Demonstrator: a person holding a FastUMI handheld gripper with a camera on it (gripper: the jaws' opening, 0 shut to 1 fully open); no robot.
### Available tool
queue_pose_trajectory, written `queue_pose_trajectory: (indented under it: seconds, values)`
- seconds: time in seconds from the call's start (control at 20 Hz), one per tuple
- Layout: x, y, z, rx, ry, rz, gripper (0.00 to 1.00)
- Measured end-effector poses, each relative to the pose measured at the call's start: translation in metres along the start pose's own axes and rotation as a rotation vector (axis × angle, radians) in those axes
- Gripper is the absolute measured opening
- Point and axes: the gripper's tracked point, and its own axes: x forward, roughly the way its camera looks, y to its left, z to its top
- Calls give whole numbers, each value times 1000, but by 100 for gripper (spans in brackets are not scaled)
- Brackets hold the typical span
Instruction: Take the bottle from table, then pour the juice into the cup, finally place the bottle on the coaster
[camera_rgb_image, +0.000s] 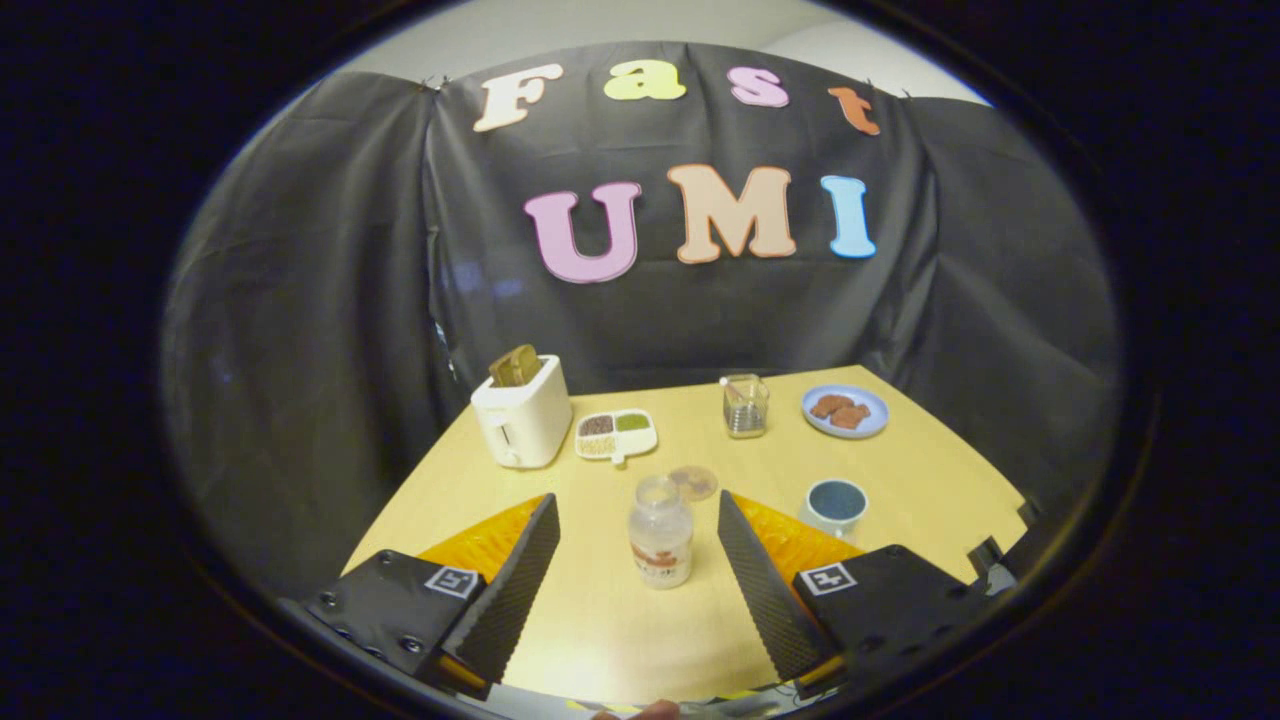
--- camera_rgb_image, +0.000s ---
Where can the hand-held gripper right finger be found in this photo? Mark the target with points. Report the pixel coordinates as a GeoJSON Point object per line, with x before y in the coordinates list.
{"type": "Point", "coordinates": [765, 590]}

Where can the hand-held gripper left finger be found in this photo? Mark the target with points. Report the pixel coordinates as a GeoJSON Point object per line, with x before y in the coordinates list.
{"type": "Point", "coordinates": [515, 590]}

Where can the white cup with blue inside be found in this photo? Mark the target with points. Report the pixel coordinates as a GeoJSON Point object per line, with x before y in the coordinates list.
{"type": "Point", "coordinates": [835, 505]}

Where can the clear plastic juice bottle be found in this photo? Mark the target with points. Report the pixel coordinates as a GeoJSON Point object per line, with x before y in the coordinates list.
{"type": "Point", "coordinates": [660, 540]}

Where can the wooden table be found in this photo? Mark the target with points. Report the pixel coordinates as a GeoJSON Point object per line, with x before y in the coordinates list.
{"type": "Point", "coordinates": [610, 630]}

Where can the white toaster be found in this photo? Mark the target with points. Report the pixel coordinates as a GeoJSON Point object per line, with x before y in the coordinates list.
{"type": "Point", "coordinates": [525, 422]}

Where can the clear glass jar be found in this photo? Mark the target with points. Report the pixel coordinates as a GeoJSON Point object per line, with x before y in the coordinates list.
{"type": "Point", "coordinates": [747, 415]}

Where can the white divided seed dish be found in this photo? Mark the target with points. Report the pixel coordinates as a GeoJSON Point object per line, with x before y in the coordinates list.
{"type": "Point", "coordinates": [615, 435]}

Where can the brown cookie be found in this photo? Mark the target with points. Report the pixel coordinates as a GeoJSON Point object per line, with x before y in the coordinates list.
{"type": "Point", "coordinates": [830, 405]}
{"type": "Point", "coordinates": [850, 417]}

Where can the blue plate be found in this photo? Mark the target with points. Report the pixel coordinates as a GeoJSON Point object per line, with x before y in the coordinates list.
{"type": "Point", "coordinates": [872, 402]}

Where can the brown toast slice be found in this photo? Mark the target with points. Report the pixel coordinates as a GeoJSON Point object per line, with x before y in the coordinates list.
{"type": "Point", "coordinates": [515, 366]}

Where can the black backdrop cloth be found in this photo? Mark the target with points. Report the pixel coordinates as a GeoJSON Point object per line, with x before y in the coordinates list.
{"type": "Point", "coordinates": [700, 320]}

